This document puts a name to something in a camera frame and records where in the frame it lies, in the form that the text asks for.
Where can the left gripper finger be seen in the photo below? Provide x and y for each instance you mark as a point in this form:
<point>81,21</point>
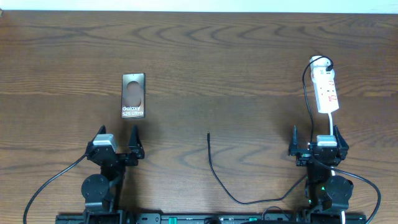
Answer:
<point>135,144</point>
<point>102,130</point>

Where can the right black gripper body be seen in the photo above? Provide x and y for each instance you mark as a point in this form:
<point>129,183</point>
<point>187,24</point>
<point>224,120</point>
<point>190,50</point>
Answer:
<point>302,158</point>

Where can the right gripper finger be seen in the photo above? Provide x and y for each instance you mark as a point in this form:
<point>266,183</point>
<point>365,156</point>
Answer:
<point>293,149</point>
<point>342,145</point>

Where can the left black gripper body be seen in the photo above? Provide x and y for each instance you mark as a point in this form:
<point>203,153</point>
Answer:
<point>126,162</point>

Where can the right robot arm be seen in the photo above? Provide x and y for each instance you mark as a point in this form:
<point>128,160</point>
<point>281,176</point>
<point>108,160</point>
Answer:
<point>328,194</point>

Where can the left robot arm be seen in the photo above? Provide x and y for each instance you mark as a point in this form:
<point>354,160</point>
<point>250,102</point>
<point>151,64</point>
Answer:
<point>102,191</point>

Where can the white power strip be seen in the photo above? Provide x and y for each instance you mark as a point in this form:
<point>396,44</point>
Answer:
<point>322,75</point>

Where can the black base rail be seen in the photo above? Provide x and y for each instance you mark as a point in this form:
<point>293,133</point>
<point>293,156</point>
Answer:
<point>156,218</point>

